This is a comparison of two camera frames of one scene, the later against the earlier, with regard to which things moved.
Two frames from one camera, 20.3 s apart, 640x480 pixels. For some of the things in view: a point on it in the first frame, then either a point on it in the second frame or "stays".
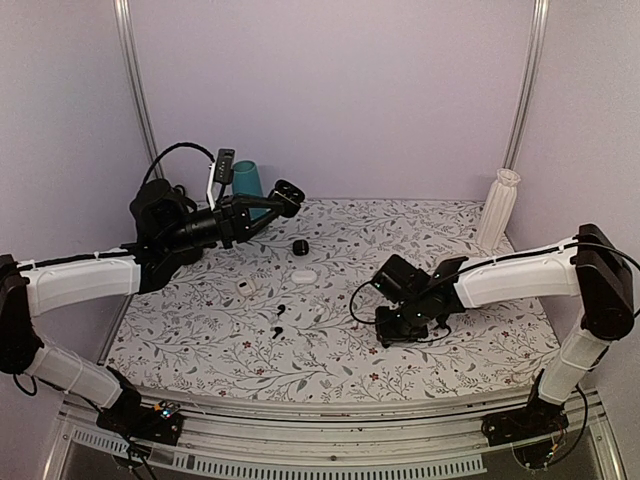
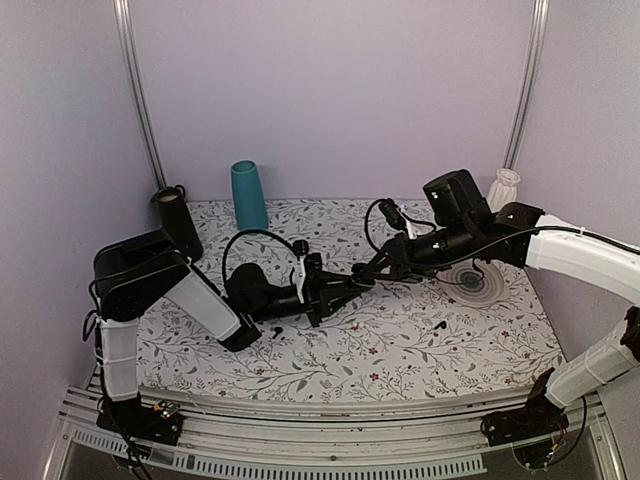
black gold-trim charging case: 290,197 -> 363,275
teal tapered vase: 246,181 stays
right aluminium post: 528,85 stays
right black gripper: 386,334 -> 403,267
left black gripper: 234,220 -> 318,294
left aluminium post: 124,13 stays
